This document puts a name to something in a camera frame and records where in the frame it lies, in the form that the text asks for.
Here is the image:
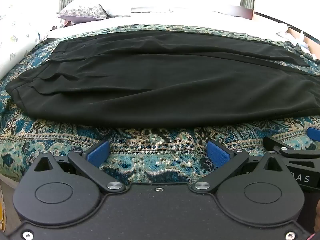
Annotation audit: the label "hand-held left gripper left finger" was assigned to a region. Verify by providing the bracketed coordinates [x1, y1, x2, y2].
[32, 140, 126, 193]

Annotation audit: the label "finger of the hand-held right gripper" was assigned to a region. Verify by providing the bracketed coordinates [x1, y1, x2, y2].
[307, 127, 320, 143]
[264, 135, 320, 158]

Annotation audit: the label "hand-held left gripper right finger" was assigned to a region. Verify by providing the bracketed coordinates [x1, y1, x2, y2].
[191, 140, 288, 193]

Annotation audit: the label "black pants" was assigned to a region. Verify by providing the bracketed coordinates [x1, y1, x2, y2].
[5, 27, 320, 128]

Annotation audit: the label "teal patterned blanket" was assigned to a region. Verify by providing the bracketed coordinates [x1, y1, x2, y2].
[0, 24, 320, 183]

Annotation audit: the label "white crumpled cloth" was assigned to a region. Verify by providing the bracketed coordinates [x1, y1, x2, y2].
[276, 30, 304, 43]

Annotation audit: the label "wooden headboard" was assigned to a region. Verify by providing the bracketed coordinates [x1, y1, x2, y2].
[253, 10, 320, 42]

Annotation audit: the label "white bed sheet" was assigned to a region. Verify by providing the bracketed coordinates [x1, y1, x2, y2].
[46, 9, 298, 43]

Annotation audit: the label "white floral quilt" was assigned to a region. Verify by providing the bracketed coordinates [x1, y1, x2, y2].
[0, 5, 63, 80]

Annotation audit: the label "floral pillow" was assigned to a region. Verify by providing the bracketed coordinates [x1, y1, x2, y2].
[57, 1, 108, 22]

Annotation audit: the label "brown bed side board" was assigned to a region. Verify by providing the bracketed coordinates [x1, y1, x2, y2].
[212, 4, 254, 20]

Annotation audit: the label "white pillow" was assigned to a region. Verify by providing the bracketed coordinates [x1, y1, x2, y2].
[100, 4, 133, 18]

